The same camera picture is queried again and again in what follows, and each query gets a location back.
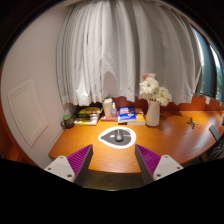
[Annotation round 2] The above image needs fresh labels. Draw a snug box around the window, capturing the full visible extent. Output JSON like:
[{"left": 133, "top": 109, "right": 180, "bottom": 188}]
[{"left": 193, "top": 28, "right": 224, "bottom": 103}]

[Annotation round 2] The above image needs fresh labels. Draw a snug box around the orange book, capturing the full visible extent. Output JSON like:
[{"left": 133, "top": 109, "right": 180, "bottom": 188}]
[{"left": 126, "top": 107, "right": 147, "bottom": 126}]

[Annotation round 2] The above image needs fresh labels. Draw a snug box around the dark chair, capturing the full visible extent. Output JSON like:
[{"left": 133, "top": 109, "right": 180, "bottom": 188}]
[{"left": 199, "top": 124, "right": 224, "bottom": 163}]

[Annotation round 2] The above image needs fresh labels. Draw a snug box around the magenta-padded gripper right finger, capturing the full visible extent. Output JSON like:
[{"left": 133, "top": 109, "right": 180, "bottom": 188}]
[{"left": 134, "top": 144, "right": 185, "bottom": 185}]

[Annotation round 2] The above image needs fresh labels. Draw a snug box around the white and grey mouse pad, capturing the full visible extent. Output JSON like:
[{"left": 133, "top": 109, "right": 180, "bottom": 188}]
[{"left": 97, "top": 126, "right": 137, "bottom": 149}]

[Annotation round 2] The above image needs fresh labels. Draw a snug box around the white tumbler cup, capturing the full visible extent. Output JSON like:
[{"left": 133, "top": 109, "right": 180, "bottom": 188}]
[{"left": 102, "top": 97, "right": 114, "bottom": 118}]

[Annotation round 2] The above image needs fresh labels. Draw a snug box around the white ceramic vase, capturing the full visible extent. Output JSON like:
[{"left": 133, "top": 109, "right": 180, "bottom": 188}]
[{"left": 145, "top": 99, "right": 162, "bottom": 128}]

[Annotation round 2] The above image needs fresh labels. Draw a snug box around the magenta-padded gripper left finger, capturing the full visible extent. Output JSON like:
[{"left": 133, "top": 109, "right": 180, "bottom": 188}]
[{"left": 43, "top": 143, "right": 95, "bottom": 187}]

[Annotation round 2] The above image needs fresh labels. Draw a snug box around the green mug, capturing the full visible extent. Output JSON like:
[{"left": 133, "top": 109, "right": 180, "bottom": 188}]
[{"left": 60, "top": 114, "right": 76, "bottom": 130}]

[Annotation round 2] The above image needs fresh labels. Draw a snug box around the white artificial flower bunch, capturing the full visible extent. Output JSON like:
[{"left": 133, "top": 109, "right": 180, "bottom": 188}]
[{"left": 139, "top": 72, "right": 173, "bottom": 108}]

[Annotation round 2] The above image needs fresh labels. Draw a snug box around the stack of yellow-black books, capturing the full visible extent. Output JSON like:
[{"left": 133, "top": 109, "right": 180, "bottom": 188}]
[{"left": 73, "top": 105, "right": 103, "bottom": 126}]

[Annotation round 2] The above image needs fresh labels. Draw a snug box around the black computer mouse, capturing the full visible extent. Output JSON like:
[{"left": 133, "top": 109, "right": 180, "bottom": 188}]
[{"left": 114, "top": 129, "right": 124, "bottom": 143}]

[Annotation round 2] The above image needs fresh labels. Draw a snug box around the white curtain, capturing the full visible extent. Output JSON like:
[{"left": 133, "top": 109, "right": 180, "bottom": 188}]
[{"left": 55, "top": 0, "right": 203, "bottom": 107}]

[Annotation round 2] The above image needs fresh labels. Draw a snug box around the blue book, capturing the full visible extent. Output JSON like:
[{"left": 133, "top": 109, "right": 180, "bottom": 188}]
[{"left": 117, "top": 106, "right": 137, "bottom": 124}]

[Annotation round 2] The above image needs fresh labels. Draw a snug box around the clear spray bottle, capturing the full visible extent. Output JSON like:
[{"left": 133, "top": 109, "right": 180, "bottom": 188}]
[{"left": 111, "top": 101, "right": 118, "bottom": 118}]

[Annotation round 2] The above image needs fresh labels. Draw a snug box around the white wall panel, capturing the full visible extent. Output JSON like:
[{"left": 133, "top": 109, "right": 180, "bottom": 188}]
[{"left": 7, "top": 78, "right": 49, "bottom": 148}]

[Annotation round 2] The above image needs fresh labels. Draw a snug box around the flat red book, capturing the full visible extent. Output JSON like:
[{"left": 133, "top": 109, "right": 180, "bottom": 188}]
[{"left": 99, "top": 114, "right": 119, "bottom": 122}]

